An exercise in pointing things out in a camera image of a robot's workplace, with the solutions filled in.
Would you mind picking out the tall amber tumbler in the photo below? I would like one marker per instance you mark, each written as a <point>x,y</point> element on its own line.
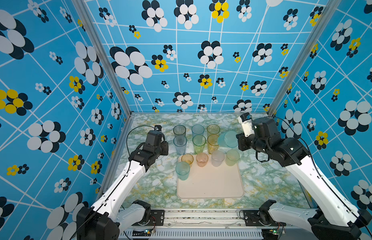
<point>213,144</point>

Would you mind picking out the short green cup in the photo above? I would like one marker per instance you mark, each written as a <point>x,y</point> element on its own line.
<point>232,157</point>

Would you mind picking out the small green circuit board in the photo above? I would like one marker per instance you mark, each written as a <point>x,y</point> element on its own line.
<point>143,233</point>

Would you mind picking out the tall yellow-olive tumbler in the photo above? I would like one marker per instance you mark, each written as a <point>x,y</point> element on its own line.
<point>213,129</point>

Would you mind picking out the short clear frosted cup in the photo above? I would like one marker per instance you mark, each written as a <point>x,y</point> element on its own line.
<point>217,158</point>

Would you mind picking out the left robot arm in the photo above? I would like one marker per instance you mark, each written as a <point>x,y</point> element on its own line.
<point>104,220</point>

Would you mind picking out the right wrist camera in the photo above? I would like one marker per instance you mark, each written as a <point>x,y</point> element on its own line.
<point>246,122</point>

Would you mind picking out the beige plastic tray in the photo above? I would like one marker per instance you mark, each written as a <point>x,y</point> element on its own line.
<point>210,182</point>

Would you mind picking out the tall frosted blue tumbler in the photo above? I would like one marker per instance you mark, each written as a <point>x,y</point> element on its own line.
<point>197,130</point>

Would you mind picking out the short yellow cup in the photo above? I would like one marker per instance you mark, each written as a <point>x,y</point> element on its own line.
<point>188,158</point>

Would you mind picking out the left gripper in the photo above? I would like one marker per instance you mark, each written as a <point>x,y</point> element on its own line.
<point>165,145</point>

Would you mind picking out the tall green tumbler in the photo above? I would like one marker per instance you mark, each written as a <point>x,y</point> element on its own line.
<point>199,142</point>

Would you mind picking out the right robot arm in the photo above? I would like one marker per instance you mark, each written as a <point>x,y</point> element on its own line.
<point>335,218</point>

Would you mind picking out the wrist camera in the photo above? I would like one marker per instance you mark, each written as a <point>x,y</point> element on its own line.
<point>158,128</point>
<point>246,122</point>

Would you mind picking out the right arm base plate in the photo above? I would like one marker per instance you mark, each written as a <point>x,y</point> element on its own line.
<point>253,219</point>

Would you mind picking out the tall teal tumbler front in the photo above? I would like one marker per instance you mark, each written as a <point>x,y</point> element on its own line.
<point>182,170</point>

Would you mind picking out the short pink textured cup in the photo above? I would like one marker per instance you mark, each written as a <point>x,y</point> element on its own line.
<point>202,159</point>

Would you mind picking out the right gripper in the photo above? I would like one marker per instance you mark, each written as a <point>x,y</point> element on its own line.
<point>241,140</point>

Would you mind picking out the tall light blue faceted tumbler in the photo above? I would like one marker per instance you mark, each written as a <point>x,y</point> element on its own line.
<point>180,142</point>

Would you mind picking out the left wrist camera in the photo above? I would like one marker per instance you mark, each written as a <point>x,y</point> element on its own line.
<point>158,128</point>

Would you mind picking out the tall grey tumbler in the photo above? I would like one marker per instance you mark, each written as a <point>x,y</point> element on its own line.
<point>179,130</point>

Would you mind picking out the tall teal tumbler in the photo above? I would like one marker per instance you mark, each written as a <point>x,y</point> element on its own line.
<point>182,170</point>
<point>228,139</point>

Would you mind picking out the aluminium front rail frame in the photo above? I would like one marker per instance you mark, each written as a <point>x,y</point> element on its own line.
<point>204,223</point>

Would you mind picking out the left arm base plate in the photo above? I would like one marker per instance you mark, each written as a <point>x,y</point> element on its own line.
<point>156,218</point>

